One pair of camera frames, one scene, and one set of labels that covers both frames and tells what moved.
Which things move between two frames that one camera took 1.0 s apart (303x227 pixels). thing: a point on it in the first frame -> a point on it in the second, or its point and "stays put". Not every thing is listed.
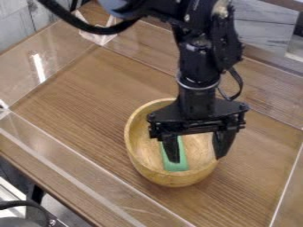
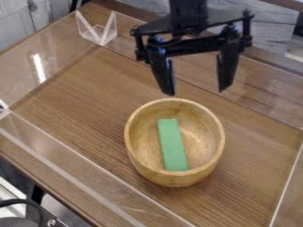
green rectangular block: (181, 165) stays put
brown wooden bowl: (145, 154) stays put
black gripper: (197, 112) -> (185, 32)
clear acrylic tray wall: (69, 181) stays put
